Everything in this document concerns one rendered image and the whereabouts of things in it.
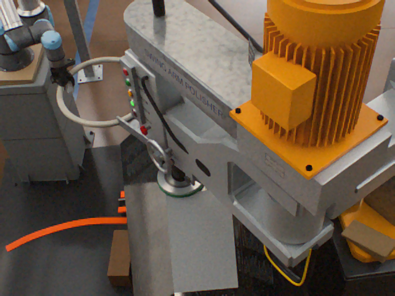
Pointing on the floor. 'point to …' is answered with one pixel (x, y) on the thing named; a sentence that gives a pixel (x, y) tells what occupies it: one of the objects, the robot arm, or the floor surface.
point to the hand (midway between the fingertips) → (68, 88)
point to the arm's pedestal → (42, 130)
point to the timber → (120, 260)
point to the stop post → (92, 73)
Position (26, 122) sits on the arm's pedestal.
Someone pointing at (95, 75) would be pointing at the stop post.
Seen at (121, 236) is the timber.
